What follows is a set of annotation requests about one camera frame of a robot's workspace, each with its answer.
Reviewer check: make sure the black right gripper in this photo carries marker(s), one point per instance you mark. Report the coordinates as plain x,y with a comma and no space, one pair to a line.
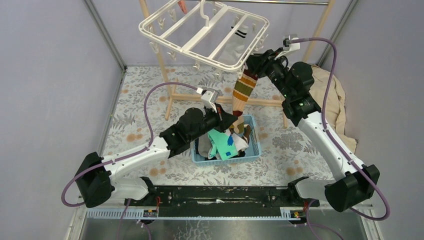
263,61

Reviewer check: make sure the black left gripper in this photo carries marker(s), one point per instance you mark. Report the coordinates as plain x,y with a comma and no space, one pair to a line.
223,120

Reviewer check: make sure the teal patterned sock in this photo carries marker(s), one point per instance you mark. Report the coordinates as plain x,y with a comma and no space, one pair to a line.
222,145

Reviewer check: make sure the maroon olive striped sock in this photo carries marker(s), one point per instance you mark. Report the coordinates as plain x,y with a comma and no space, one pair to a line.
241,93

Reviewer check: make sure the brown white striped sock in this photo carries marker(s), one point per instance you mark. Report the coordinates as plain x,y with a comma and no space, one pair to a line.
247,132

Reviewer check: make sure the white black striped sock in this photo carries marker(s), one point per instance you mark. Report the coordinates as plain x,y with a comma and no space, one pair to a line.
235,46

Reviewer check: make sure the white ankle sock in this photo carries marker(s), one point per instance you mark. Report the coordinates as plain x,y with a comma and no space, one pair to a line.
241,142

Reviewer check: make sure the white plastic clip hanger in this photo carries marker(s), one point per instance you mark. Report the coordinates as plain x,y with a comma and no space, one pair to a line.
205,47

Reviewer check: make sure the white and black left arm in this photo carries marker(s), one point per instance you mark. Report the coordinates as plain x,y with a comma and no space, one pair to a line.
101,178

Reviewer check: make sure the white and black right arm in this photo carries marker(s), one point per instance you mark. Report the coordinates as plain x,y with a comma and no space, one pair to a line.
353,181

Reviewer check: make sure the light blue plastic basket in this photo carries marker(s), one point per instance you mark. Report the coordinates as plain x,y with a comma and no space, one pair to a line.
252,153

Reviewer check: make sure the floral table mat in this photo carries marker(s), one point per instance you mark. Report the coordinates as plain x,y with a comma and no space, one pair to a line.
287,153

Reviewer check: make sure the beige cloth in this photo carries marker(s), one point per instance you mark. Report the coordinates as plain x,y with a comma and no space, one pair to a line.
335,113

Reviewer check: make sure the small pink sock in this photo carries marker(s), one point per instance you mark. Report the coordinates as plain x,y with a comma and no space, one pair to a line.
182,6

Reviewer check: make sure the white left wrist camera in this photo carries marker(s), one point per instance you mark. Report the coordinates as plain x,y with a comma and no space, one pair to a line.
208,97

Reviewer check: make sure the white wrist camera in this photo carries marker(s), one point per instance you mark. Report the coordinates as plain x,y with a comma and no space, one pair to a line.
288,46
208,97

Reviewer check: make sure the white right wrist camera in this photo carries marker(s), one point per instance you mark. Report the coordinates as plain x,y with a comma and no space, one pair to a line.
288,46

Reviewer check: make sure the wooden drying rack frame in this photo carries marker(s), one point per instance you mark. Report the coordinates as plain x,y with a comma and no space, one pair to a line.
198,97

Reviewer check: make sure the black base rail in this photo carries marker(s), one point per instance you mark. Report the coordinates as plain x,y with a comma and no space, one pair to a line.
258,202

